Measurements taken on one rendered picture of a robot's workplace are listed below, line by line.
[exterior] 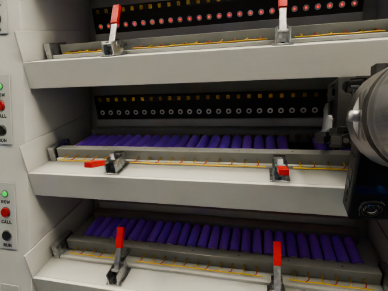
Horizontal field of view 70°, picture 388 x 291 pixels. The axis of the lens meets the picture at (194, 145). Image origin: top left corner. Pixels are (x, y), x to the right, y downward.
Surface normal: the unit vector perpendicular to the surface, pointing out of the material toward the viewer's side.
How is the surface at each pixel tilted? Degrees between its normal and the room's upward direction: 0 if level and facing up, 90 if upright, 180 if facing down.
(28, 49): 90
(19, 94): 90
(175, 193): 108
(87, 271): 18
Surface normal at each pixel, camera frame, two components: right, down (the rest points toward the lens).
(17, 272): -0.23, 0.07
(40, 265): 0.97, 0.02
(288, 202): -0.22, 0.37
